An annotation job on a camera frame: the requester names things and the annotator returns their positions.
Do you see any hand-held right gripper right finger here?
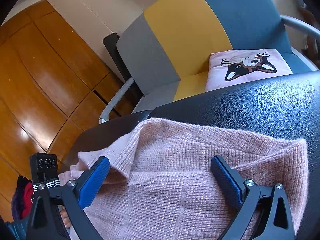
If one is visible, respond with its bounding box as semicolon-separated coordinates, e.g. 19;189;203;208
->
210;155;295;240

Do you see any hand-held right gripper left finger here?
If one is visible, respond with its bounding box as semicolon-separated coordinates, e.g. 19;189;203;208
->
26;156;111;240

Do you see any pink knit sweater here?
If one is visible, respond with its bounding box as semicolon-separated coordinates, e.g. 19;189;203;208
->
59;117;308;240

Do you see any person's left hand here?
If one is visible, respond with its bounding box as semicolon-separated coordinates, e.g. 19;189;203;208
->
60;210;73;228

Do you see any red striped garment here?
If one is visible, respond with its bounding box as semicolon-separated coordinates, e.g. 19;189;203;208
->
11;176;34;219

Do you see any wooden wardrobe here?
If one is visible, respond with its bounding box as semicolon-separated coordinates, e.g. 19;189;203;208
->
0;0;140;220

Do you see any pink cat print pillow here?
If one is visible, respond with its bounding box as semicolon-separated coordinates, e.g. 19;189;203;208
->
205;49;293;92

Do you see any grey yellow blue armchair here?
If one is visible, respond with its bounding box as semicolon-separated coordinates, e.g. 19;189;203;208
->
99;0;320;125

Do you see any wooden desk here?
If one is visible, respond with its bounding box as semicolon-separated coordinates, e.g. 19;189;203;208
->
297;2;320;65

